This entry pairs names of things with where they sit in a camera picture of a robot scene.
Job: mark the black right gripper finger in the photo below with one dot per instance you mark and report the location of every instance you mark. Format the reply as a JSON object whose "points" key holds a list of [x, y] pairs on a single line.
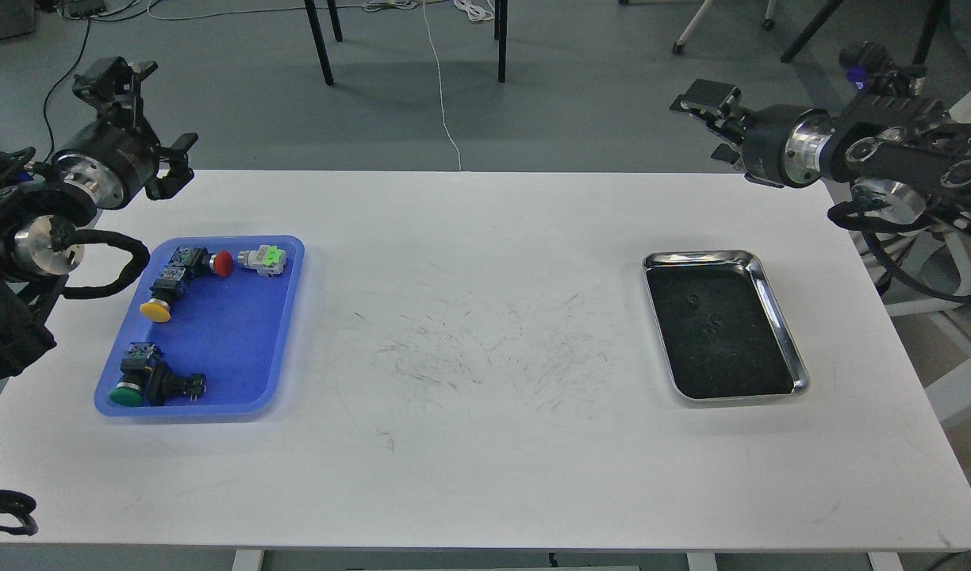
{"points": [[717, 104], [729, 154]]}

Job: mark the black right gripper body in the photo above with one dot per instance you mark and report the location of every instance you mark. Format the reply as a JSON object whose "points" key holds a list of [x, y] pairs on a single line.
{"points": [[782, 145]]}

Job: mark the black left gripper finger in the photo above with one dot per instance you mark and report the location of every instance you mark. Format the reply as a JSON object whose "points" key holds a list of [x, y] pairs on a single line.
{"points": [[113, 88], [179, 173]]}

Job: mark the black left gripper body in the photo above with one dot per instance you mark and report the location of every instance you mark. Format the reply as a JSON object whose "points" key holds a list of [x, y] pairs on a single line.
{"points": [[109, 163]]}

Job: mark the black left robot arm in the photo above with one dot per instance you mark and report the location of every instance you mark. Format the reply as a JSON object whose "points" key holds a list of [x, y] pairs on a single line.
{"points": [[47, 206]]}

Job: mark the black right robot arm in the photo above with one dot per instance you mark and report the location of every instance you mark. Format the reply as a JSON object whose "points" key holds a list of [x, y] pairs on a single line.
{"points": [[906, 160]]}

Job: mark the blue plastic tray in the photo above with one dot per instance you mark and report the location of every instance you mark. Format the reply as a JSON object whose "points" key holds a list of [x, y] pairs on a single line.
{"points": [[232, 330]]}

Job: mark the steel tray with black mat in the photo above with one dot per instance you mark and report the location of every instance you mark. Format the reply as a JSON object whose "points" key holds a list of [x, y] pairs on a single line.
{"points": [[726, 340]]}

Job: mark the black chair leg left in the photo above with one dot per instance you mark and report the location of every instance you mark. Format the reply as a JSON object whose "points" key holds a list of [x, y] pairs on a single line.
{"points": [[319, 41]]}

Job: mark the black chair leg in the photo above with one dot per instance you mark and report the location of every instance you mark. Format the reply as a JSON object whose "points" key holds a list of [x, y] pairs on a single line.
{"points": [[500, 31], [319, 41]]}

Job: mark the black chair leg right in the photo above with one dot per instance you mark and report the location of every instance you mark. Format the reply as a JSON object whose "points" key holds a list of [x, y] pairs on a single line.
{"points": [[500, 31]]}

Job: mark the red push button switch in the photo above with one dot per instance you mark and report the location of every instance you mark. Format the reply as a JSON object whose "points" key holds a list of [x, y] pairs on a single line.
{"points": [[200, 261]]}

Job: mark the yellow push button switch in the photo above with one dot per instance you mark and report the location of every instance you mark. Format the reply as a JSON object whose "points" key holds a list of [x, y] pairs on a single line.
{"points": [[168, 287]]}

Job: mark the grey switch with green label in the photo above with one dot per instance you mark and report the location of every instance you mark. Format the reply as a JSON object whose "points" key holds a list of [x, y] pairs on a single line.
{"points": [[266, 260]]}

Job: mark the green push button switch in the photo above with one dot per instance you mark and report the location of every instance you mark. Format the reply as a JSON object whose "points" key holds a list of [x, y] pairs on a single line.
{"points": [[148, 379]]}

